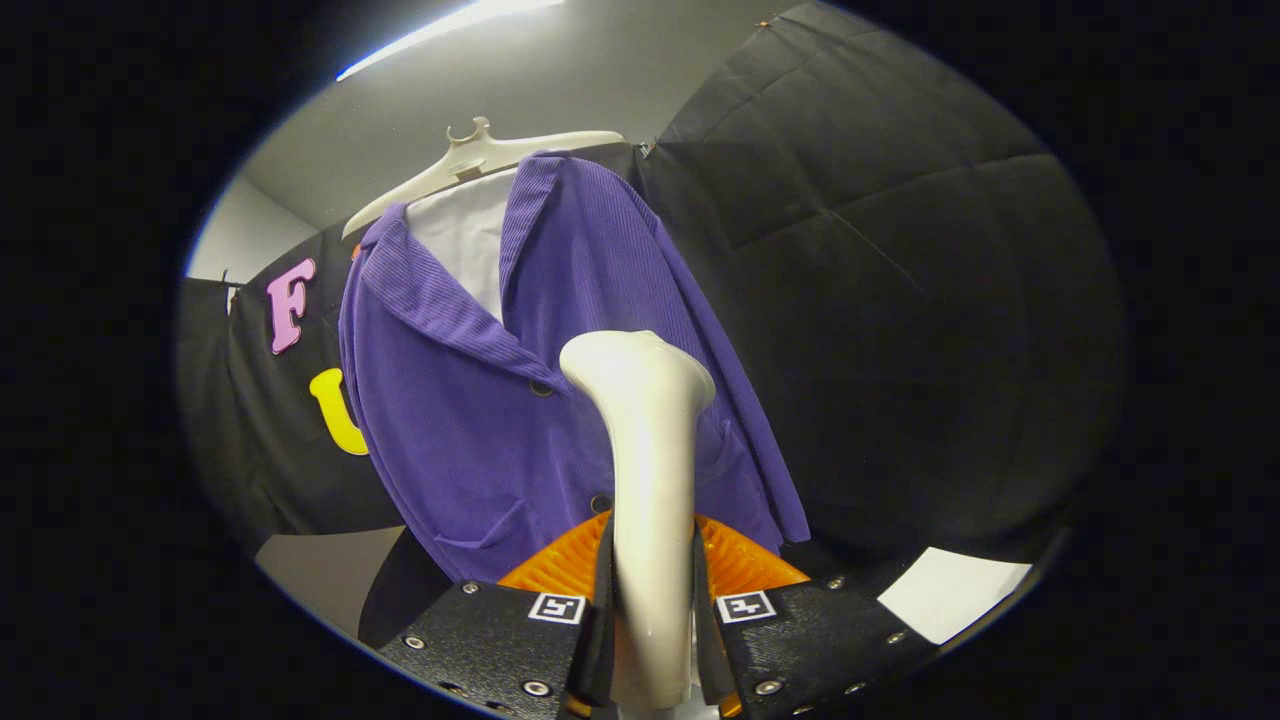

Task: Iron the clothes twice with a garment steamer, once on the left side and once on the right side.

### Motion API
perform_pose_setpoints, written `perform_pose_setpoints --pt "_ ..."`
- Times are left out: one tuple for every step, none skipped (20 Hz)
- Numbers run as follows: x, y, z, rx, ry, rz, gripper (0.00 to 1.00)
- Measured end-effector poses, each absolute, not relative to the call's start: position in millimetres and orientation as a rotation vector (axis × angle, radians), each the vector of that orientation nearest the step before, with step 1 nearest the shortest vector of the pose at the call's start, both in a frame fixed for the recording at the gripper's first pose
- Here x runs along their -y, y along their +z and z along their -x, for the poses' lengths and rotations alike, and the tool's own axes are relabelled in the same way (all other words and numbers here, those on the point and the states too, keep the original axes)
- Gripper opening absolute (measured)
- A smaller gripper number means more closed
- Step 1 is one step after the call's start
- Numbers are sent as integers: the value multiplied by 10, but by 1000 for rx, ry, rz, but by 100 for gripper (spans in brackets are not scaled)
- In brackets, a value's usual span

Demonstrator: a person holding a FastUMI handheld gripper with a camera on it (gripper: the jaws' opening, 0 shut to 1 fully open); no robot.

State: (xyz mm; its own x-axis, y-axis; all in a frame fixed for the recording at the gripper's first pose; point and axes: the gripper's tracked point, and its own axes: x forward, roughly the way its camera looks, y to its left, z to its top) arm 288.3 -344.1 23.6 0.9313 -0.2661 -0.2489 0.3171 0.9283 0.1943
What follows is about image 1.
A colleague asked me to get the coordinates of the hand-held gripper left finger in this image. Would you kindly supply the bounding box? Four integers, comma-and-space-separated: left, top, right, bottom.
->
378, 510, 619, 720

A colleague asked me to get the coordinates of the black backdrop cloth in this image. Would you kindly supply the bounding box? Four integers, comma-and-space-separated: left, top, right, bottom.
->
175, 0, 1131, 561

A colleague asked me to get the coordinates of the white plastic hanger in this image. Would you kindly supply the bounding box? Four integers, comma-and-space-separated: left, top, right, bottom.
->
341, 116, 626, 241

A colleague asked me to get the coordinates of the white mannequin torso form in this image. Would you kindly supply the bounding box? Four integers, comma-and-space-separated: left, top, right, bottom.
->
405, 168, 519, 323

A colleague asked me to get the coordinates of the purple corduroy jacket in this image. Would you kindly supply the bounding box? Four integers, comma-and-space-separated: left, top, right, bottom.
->
338, 150, 813, 584

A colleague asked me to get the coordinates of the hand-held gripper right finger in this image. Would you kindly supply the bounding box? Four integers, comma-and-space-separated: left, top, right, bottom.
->
692, 512, 941, 720

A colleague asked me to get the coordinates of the white garment steamer head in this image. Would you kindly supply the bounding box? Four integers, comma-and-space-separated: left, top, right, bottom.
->
558, 330, 718, 713

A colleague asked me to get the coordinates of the grey cabinet with dark top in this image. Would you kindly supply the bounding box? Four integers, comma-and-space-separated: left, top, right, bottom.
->
255, 525, 456, 651

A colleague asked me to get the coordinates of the white paper sheet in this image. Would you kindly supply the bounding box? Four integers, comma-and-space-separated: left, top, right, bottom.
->
877, 546, 1034, 646

